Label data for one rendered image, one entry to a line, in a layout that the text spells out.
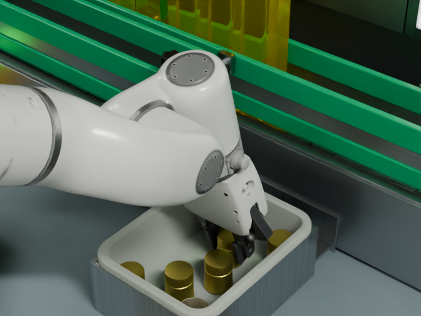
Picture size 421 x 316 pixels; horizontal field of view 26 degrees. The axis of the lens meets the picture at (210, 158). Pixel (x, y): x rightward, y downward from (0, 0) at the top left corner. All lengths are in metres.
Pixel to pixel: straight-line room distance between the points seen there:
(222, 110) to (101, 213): 0.39
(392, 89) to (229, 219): 0.27
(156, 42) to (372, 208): 0.36
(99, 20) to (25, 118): 0.59
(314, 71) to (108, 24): 0.30
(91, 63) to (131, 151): 0.47
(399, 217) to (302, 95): 0.19
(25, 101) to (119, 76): 0.47
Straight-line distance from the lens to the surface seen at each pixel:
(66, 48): 1.26
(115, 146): 0.78
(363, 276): 1.17
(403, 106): 1.15
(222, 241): 1.11
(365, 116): 1.09
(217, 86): 0.91
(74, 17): 1.35
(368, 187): 1.12
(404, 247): 1.13
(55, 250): 1.21
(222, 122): 0.93
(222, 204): 1.02
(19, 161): 0.73
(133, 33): 1.26
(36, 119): 0.74
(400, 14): 1.21
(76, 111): 0.78
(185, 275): 1.07
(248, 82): 1.18
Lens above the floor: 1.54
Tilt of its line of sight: 36 degrees down
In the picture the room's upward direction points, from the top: straight up
